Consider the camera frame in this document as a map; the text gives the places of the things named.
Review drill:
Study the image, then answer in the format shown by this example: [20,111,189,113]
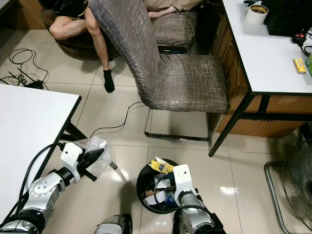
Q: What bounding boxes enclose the clear plastic bag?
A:
[82,136,114,176]

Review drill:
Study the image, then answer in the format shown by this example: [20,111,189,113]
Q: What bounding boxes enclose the yellow white snack bag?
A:
[149,156,175,175]

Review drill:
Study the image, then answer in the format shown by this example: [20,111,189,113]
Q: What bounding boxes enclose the black round rubbish bin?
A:
[136,158,181,215]

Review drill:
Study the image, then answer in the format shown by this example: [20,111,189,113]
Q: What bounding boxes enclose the black table leg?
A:
[64,122,86,143]

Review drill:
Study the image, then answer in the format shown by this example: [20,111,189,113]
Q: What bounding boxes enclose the robot left leg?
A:
[94,214,133,234]

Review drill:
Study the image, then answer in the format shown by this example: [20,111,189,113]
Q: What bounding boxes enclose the white paper scrap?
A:
[144,193,164,206]

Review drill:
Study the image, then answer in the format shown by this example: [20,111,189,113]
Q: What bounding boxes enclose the black router with antennas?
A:
[2,70,45,90]

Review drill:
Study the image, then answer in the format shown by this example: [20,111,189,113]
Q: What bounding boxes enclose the seated person black shorts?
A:
[49,0,116,94]

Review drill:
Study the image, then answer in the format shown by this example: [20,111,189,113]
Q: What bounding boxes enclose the grey patterned fabric chair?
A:
[89,0,231,143]

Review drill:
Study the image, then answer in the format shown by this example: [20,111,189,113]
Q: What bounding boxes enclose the brown wooden cabinet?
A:
[210,10,312,138]

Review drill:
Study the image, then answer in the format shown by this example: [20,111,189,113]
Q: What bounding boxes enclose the person in beige clothes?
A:
[144,0,206,20]

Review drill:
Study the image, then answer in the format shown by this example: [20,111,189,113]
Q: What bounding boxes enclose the floor fan metal stand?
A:
[264,139,312,234]

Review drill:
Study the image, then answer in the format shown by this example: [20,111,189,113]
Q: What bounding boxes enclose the white tape roll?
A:
[245,4,270,25]

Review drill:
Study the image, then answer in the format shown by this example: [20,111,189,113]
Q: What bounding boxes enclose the small yellow pack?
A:
[292,58,307,75]

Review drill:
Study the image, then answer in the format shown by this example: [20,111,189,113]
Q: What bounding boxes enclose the black box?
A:
[263,0,312,37]

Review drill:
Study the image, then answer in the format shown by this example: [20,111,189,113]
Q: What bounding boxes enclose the black power strip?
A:
[292,30,312,54]

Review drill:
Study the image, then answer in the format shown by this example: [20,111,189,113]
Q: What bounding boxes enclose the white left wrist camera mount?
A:
[61,142,86,177]

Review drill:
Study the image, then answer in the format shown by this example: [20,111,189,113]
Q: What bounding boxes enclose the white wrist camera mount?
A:
[172,164,193,193]
[61,142,86,177]

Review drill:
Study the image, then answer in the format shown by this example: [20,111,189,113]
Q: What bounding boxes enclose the thin black floor cable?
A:
[89,100,144,138]

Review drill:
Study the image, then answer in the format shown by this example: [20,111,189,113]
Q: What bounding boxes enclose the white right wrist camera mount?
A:
[172,164,193,193]

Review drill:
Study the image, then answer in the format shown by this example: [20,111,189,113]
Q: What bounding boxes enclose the coiled black floor cable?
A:
[0,48,47,83]

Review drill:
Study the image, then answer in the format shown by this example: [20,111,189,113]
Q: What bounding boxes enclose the black desk leg frame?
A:
[209,89,312,157]

